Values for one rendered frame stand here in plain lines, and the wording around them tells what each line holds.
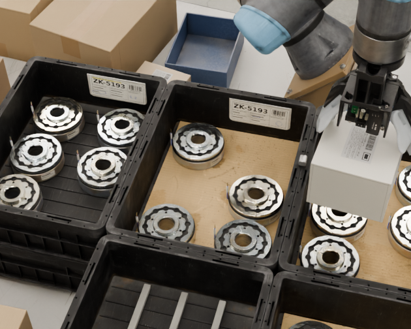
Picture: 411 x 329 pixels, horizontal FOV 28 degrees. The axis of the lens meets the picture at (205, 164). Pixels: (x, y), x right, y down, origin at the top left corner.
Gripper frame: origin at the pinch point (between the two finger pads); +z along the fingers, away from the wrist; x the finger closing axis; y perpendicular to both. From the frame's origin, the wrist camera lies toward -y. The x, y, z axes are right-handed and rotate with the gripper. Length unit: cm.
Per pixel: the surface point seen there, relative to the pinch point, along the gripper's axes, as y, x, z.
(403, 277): 3.1, 11.4, 28.1
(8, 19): -38, -91, 29
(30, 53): -38, -87, 38
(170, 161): -8.4, -37.5, 28.2
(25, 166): 5, -62, 25
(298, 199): 0.4, -9.2, 18.1
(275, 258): 13.7, -9.2, 18.0
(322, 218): -2.3, -5.0, 24.9
